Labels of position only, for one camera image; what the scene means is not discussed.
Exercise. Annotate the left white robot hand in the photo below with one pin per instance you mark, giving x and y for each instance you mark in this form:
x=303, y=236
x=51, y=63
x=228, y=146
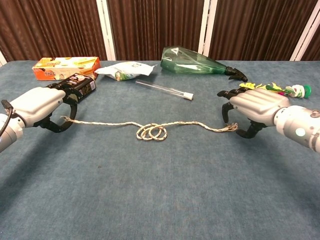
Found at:
x=37, y=102

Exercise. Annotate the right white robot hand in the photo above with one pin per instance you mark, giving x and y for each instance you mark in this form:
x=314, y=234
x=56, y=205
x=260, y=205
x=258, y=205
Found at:
x=260, y=105

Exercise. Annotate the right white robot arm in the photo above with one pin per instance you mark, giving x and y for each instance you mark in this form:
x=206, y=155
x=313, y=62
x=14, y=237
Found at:
x=300, y=125

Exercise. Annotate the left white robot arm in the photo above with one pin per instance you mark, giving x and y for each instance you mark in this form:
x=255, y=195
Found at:
x=11, y=132

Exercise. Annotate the yellow feather shuttlecock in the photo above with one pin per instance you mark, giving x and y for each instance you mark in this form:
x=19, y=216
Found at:
x=298, y=90

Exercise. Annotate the orange biscuit box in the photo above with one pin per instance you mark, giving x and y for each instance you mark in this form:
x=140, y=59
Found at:
x=62, y=66

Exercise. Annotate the black tin can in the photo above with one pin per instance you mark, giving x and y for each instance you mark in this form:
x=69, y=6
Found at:
x=87, y=86

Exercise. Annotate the brown pleated partition panel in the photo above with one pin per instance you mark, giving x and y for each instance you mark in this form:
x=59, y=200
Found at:
x=50, y=27
x=155, y=27
x=317, y=7
x=255, y=27

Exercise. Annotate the green spray bottle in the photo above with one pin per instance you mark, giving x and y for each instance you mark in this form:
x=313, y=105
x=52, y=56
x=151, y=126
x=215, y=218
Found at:
x=190, y=65

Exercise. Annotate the white snack bag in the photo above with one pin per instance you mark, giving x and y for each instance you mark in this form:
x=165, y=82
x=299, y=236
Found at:
x=125, y=70

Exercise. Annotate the clear tube with white cap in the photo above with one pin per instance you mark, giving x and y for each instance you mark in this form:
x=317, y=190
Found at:
x=162, y=89

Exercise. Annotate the blue felt table mat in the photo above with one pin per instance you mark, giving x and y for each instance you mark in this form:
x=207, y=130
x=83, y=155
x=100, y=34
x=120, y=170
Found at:
x=160, y=187

